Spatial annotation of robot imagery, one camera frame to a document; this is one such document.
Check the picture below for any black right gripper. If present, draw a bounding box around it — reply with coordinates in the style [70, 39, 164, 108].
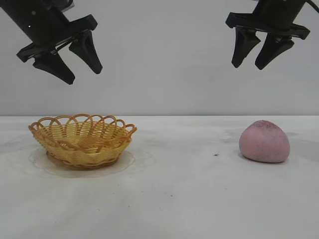
[225, 0, 311, 71]

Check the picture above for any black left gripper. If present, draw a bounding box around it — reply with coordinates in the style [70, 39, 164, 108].
[0, 0, 103, 86]

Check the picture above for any yellow woven wicker basket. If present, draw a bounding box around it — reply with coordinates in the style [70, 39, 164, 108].
[27, 114, 138, 170]

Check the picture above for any pink peach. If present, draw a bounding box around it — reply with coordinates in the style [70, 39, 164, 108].
[238, 119, 292, 164]

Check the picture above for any white tablecloth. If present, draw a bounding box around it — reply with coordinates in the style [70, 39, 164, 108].
[0, 115, 319, 239]

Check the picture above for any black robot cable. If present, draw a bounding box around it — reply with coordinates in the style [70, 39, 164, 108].
[307, 0, 319, 13]

